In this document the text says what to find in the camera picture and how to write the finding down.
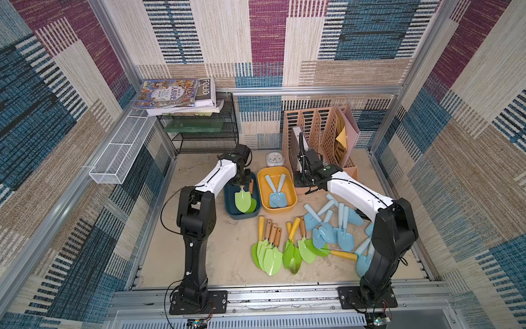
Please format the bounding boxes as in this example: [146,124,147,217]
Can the green shovel yellow handle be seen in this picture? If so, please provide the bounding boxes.
[251,216,265,268]
[283,217,302,275]
[305,239,358,261]

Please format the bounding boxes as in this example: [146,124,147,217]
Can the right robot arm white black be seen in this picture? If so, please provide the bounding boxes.
[298,149,419,308]

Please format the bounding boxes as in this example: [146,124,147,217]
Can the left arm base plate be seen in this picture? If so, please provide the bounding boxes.
[168,290,228,315]

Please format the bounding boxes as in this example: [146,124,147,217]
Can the pink desk file organizer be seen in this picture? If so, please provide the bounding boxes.
[282,106,358,194]

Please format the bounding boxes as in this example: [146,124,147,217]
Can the yellow storage tray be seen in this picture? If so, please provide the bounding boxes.
[257,166,297,214]

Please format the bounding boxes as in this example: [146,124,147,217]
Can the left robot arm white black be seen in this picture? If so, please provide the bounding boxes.
[176,144,251,309]

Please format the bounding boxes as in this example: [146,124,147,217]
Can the white alarm clock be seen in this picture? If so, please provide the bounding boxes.
[266,152,285,167]

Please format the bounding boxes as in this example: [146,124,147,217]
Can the green tray on shelf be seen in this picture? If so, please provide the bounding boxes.
[164,119,224,134]

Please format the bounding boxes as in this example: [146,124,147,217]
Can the white wire mesh basket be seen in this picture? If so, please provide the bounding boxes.
[89,111,156,185]

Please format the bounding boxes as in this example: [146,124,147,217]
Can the dark teal storage tray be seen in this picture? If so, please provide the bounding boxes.
[223,172,262,220]

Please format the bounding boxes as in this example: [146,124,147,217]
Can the pink folder with yellow paper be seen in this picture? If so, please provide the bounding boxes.
[334,105,360,167]

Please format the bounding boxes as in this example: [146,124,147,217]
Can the colorful picture book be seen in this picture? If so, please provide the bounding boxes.
[132,79,199,109]

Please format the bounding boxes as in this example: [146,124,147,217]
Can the stack of white books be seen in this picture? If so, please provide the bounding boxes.
[137,78,225,117]

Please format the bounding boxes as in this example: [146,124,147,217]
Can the white box in organizer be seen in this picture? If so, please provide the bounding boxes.
[289,126,310,171]

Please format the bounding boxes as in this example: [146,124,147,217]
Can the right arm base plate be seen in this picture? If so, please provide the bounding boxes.
[336,286,399,311]

